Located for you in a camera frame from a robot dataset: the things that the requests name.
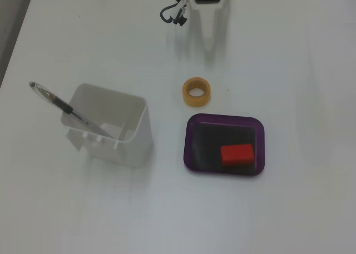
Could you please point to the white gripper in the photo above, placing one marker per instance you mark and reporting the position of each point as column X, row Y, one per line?
column 207, row 7

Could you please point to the red ribbed cube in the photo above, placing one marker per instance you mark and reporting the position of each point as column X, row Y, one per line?
column 237, row 154

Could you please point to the yellow tape roll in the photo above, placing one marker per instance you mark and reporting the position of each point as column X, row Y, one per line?
column 186, row 94

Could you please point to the purple metal tray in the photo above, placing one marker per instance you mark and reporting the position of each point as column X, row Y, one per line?
column 205, row 143

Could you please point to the white plastic pen holder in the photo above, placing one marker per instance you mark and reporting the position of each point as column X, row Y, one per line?
column 133, row 151

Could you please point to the black ballpoint pen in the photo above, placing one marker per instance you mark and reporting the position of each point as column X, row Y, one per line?
column 65, row 107

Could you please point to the small black camera module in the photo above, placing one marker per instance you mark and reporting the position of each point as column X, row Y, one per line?
column 180, row 18

